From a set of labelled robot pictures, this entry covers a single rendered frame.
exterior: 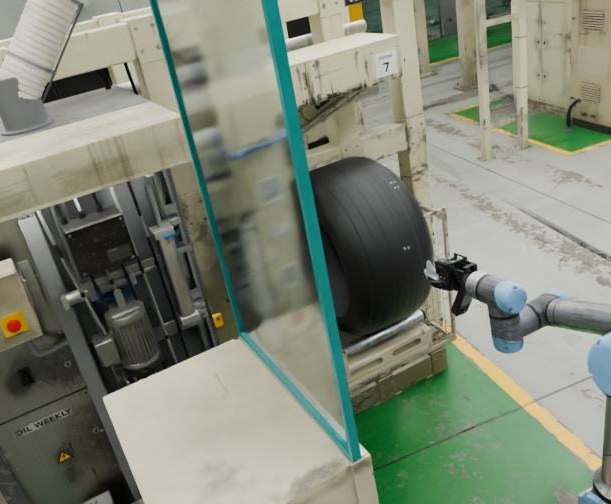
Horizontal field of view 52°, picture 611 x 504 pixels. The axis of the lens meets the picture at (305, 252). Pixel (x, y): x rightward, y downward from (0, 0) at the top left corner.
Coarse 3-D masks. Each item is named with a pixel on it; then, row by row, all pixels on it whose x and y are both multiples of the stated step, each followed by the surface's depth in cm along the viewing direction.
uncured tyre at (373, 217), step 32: (352, 160) 205; (320, 192) 193; (352, 192) 190; (384, 192) 191; (320, 224) 238; (352, 224) 185; (384, 224) 187; (416, 224) 191; (352, 256) 186; (384, 256) 186; (416, 256) 191; (352, 288) 191; (384, 288) 188; (416, 288) 196; (352, 320) 200; (384, 320) 198
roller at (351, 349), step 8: (416, 312) 218; (424, 312) 219; (400, 320) 216; (408, 320) 216; (416, 320) 217; (384, 328) 213; (392, 328) 214; (400, 328) 215; (368, 336) 211; (376, 336) 211; (384, 336) 212; (344, 344) 209; (352, 344) 209; (360, 344) 209; (368, 344) 210; (352, 352) 208
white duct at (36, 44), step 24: (48, 0) 165; (72, 0) 168; (24, 24) 166; (48, 24) 166; (24, 48) 166; (48, 48) 169; (0, 72) 169; (24, 72) 168; (48, 72) 172; (24, 96) 169
